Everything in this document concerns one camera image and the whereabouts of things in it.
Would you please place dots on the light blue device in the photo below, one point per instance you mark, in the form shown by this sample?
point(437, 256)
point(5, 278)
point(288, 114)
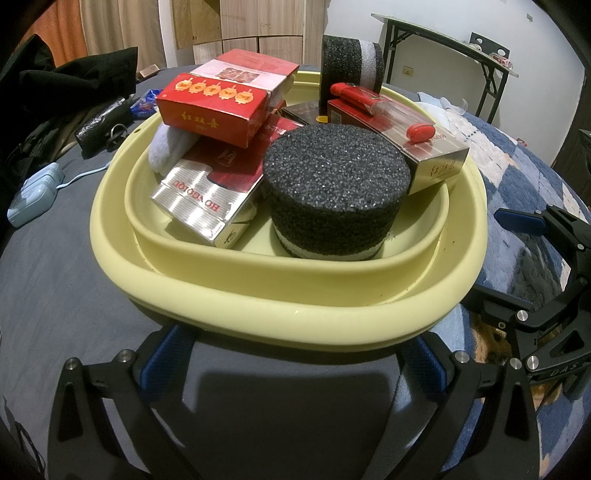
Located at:
point(34, 196)

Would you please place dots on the silver and red box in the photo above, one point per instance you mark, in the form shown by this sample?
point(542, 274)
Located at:
point(434, 166)
point(198, 194)

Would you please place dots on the black clothing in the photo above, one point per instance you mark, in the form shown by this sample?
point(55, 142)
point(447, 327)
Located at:
point(69, 78)

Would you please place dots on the white cloth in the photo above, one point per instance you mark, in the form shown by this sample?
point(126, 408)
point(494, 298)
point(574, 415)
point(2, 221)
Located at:
point(171, 147)

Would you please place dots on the orange brown printed blanket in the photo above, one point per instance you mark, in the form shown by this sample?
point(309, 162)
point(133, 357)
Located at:
point(491, 339)

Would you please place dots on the pale yellow plastic basin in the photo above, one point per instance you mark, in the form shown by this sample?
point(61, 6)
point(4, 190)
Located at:
point(277, 314)

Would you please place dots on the red and clear plastic case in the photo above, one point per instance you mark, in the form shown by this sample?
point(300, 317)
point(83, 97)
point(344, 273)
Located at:
point(355, 94)

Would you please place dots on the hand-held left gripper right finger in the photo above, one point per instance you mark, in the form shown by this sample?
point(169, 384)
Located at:
point(429, 364)

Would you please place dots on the small brown box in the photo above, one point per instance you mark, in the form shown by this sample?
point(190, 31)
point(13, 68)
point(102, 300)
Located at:
point(150, 70)

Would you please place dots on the clutter on folding table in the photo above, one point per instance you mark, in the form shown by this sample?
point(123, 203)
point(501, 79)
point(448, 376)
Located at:
point(489, 48)

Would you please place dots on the black plastic bag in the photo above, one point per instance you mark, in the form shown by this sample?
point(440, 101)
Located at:
point(99, 124)

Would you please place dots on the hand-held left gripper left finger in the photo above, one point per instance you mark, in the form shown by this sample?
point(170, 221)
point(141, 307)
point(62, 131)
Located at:
point(159, 360)

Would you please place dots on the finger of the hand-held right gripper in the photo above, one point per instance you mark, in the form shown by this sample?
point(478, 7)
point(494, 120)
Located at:
point(519, 220)
point(526, 323)

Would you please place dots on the red box with gold print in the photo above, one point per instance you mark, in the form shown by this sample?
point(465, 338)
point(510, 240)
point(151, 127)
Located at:
point(217, 115)

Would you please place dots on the wooden wardrobe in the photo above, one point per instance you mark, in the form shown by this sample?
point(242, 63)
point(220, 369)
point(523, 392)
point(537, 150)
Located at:
point(244, 23)

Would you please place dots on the black white foam cylinder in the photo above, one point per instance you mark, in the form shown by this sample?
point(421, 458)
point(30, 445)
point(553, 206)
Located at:
point(346, 60)
point(332, 184)

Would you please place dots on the wall socket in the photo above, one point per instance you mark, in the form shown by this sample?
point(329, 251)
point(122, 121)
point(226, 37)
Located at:
point(407, 71)

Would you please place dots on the beige curtain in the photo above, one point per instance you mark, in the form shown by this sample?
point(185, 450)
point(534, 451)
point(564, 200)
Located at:
point(115, 27)

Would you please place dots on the clear plastic wrap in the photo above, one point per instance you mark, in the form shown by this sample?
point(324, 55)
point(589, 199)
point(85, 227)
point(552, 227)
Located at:
point(443, 104)

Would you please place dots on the black folding table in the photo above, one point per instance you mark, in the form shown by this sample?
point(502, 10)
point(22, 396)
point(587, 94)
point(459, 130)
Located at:
point(429, 30)

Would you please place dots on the blue packet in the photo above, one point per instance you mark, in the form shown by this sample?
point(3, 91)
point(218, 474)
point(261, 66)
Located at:
point(144, 102)

